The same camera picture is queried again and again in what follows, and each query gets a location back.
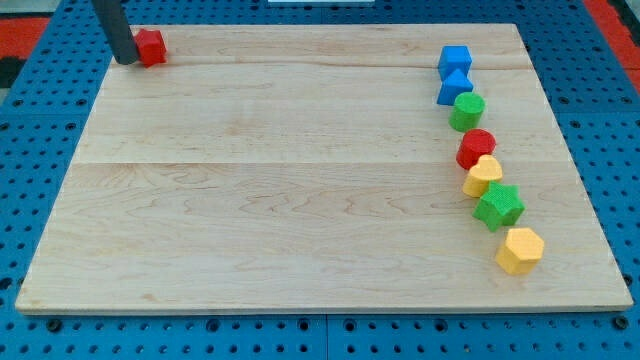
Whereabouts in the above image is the light wooden board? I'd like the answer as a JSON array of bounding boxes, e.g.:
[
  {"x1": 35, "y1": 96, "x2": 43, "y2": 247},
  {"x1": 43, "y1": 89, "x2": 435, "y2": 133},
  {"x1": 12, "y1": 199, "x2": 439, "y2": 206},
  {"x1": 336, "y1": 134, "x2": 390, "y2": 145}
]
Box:
[{"x1": 15, "y1": 24, "x2": 632, "y2": 315}]

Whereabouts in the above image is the red cylinder block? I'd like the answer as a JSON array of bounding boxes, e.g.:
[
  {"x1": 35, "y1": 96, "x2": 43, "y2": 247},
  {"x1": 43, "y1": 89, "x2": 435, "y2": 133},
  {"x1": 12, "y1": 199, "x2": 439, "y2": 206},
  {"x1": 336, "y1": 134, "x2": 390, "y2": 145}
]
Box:
[{"x1": 456, "y1": 128, "x2": 496, "y2": 170}]

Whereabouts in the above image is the green cylinder block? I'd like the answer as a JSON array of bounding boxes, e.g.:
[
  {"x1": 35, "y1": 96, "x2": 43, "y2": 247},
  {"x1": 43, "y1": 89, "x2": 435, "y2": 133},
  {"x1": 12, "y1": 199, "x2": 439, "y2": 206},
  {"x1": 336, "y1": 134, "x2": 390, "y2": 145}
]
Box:
[{"x1": 449, "y1": 92, "x2": 486, "y2": 132}]

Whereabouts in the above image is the blue triangle block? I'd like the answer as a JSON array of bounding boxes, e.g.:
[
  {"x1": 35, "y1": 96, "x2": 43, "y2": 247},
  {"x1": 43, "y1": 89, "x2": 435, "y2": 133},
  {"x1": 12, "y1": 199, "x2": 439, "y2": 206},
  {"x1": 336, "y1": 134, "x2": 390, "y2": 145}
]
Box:
[{"x1": 436, "y1": 69, "x2": 474, "y2": 105}]

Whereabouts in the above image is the yellow heart block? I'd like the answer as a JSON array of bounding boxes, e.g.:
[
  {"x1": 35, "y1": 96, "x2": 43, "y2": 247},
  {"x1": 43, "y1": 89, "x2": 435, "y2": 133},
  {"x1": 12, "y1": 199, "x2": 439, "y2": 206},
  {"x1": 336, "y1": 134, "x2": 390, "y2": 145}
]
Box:
[{"x1": 462, "y1": 155, "x2": 503, "y2": 198}]

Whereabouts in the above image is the blue cube block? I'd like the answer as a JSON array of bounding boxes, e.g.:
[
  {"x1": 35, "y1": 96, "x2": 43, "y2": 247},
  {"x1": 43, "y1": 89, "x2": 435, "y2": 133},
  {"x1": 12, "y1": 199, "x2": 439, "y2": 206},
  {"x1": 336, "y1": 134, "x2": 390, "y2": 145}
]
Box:
[{"x1": 438, "y1": 45, "x2": 473, "y2": 80}]

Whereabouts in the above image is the green star block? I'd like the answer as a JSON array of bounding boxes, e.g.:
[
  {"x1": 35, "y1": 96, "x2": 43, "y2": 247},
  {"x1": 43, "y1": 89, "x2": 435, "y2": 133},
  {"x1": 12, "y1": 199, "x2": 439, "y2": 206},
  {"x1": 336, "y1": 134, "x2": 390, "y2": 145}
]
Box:
[{"x1": 472, "y1": 181, "x2": 526, "y2": 232}]

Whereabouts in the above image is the yellow hexagon block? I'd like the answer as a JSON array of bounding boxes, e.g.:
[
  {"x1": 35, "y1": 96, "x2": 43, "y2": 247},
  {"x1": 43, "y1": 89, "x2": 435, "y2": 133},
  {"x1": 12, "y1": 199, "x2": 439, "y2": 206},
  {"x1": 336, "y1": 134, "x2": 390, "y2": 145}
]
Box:
[{"x1": 495, "y1": 228, "x2": 545, "y2": 275}]

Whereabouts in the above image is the red pentagon block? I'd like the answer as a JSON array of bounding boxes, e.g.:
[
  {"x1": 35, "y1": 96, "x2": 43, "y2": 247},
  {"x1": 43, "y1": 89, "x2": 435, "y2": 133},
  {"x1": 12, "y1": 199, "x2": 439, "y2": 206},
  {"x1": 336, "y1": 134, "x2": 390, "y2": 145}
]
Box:
[{"x1": 134, "y1": 29, "x2": 167, "y2": 68}]

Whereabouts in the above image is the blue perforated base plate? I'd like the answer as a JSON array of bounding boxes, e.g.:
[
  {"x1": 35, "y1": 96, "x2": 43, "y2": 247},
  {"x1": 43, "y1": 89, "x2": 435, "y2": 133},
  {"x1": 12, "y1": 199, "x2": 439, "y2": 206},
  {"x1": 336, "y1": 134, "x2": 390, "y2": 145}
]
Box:
[{"x1": 1, "y1": 0, "x2": 639, "y2": 359}]

